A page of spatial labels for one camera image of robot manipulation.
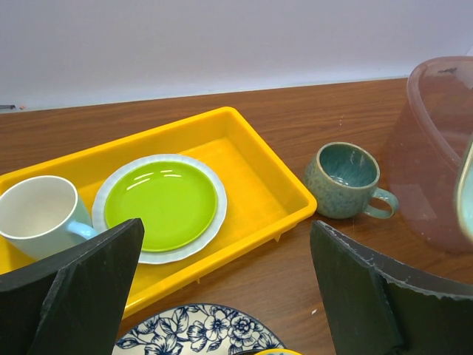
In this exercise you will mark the white light-blue mug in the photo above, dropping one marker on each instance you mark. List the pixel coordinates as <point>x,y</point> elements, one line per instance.
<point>44,215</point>

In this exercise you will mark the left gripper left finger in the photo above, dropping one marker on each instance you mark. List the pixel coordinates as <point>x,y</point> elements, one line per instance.
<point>71,302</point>

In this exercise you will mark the green plate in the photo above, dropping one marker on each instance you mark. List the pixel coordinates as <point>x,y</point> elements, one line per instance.
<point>175,201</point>

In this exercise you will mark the light-blue scalloped plate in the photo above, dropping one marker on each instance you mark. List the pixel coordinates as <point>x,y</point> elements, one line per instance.
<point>157,258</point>

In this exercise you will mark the teal speckled ceramic mug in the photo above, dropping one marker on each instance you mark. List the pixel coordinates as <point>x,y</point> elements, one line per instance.
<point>343,177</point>

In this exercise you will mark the yellow plastic tray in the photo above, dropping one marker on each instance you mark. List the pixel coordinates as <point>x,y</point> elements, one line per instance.
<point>265,199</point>

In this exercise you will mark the light-teal divided rectangular dish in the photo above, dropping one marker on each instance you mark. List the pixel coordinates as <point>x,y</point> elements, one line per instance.
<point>463,193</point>

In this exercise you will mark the blue floral plate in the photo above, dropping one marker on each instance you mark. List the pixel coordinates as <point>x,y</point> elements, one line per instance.
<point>198,328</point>

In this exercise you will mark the clear pink plastic bin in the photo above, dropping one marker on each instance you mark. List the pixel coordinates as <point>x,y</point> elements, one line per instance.
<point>424,151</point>

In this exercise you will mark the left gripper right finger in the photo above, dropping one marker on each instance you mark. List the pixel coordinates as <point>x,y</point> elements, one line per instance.
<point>377,305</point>

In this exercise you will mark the yellow-blue patterned bowl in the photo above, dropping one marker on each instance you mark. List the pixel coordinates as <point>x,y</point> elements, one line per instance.
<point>277,351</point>

